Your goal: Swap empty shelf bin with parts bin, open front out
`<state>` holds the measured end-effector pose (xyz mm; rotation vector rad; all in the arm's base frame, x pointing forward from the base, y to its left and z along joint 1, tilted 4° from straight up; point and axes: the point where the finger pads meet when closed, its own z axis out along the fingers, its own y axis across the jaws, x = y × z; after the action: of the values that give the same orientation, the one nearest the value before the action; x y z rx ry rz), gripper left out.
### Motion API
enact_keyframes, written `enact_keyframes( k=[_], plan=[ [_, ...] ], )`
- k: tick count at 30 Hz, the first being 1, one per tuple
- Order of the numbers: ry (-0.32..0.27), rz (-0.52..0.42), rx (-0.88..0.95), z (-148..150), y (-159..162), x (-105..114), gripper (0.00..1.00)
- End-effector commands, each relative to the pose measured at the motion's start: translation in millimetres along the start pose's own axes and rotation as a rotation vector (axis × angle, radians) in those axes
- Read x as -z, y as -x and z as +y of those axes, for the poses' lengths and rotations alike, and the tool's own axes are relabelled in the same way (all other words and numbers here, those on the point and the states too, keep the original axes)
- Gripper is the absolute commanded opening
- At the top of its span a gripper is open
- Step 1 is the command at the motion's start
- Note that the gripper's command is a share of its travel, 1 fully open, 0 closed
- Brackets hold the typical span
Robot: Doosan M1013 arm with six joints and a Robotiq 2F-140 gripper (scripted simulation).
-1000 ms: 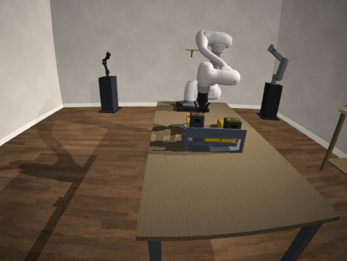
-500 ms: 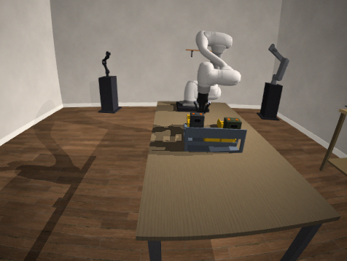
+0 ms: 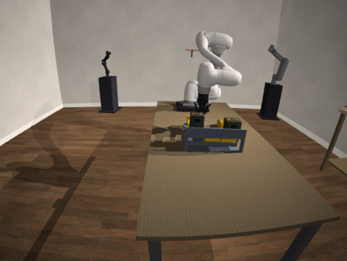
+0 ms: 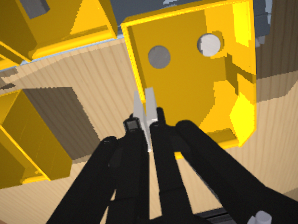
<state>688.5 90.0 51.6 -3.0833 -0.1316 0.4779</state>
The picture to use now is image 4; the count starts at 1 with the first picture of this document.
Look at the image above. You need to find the grey metal shelf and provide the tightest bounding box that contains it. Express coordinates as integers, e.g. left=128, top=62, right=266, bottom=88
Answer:
left=20, top=0, right=273, bottom=66

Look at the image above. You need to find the yellow bin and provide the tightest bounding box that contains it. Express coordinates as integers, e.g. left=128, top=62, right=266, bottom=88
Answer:
left=0, top=0, right=118, bottom=62
left=0, top=44, right=24, bottom=70
left=121, top=0, right=256, bottom=149
left=0, top=89, right=72, bottom=189

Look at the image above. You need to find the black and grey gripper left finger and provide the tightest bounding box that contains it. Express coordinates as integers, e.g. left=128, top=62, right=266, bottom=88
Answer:
left=46, top=90, right=151, bottom=224

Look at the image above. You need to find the dark grey disc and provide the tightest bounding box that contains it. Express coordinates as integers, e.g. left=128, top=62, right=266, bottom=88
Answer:
left=197, top=33, right=221, bottom=57

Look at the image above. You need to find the grey round disc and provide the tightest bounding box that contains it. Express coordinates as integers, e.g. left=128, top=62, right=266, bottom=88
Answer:
left=148, top=45, right=171, bottom=69

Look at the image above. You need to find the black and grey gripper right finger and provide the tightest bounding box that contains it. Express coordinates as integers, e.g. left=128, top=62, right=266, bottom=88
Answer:
left=145, top=87, right=298, bottom=224

